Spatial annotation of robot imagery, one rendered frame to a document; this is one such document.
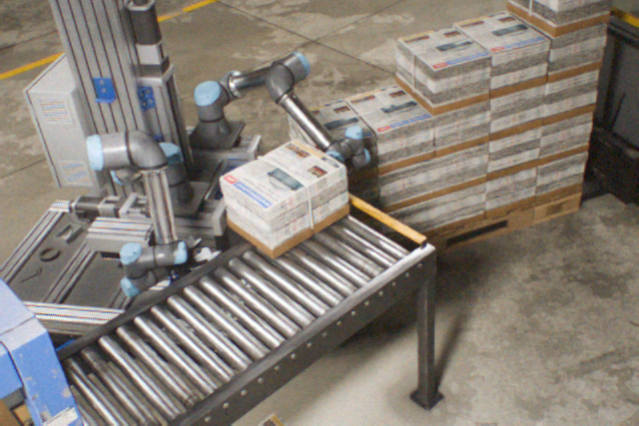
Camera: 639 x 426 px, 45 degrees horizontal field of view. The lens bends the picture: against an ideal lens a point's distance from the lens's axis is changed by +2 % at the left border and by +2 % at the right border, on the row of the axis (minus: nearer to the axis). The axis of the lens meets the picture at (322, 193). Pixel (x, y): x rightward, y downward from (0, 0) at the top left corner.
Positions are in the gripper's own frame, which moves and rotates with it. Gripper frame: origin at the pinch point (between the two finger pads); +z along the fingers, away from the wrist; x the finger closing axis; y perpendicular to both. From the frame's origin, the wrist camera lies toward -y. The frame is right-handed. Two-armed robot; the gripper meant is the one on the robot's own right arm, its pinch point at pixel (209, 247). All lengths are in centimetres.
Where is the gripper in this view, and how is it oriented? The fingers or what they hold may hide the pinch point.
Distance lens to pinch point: 290.7
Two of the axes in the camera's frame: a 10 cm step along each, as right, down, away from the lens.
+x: -6.7, -3.8, 6.4
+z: 7.4, -4.3, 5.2
